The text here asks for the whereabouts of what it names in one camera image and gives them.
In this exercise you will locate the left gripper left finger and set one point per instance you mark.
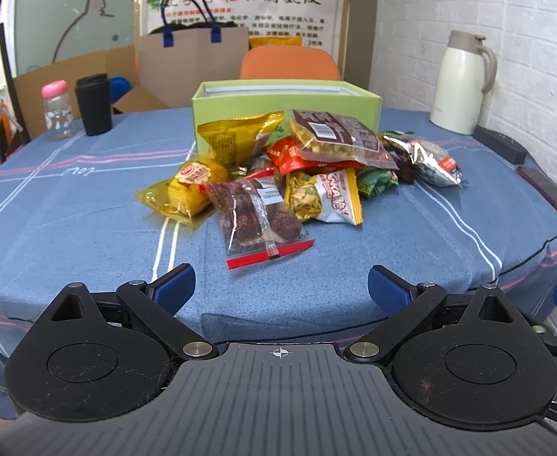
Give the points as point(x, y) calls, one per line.
point(151, 308)

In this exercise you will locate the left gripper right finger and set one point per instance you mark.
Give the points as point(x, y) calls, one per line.
point(411, 309)

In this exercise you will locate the yellow cake snack pack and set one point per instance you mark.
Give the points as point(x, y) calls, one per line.
point(183, 197)

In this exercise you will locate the dark red dates pack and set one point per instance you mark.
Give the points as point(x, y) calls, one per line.
point(256, 223)

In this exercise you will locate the green snack pack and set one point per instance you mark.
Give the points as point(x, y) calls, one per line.
point(373, 181)

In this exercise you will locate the yellow white chips pack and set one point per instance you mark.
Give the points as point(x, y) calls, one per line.
point(330, 197)

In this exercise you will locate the silver crisps snack bag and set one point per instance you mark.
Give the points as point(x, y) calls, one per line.
point(430, 161)

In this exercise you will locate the gold foil snack bag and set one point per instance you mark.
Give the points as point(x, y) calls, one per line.
point(234, 141)

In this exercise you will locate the brown nuts snack bag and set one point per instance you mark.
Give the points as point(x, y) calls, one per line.
point(331, 138)

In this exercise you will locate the red snack bag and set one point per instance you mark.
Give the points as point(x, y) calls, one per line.
point(285, 156)

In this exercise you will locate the dark red phone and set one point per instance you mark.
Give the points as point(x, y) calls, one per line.
point(541, 182)

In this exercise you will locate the green cardboard box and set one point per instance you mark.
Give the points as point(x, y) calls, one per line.
point(225, 99)

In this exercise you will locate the pink lid clear bottle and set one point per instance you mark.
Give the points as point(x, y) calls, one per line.
point(58, 114)

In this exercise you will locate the black tumbler cup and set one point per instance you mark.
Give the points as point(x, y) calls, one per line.
point(93, 99)

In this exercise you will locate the white thermos jug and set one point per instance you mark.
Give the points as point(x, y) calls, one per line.
point(466, 74)

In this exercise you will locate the orange chair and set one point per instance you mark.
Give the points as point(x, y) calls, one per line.
point(288, 62)

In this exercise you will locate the chinese text poster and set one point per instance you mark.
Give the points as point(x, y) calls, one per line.
point(320, 23)

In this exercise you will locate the brown paper bag blue handles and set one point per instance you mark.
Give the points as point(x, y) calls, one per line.
point(174, 60)

